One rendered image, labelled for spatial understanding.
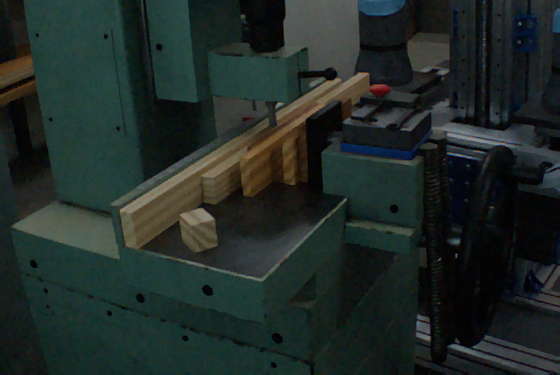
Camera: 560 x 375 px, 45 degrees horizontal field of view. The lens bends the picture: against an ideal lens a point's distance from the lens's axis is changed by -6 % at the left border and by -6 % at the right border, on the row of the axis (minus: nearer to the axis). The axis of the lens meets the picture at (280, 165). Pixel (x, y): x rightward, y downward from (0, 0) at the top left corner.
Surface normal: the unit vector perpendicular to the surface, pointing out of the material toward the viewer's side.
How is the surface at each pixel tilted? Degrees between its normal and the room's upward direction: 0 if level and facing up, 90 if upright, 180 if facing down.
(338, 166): 90
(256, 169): 90
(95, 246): 0
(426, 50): 90
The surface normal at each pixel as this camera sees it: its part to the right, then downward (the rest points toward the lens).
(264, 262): -0.07, -0.92
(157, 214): 0.87, 0.13
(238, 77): -0.48, 0.36
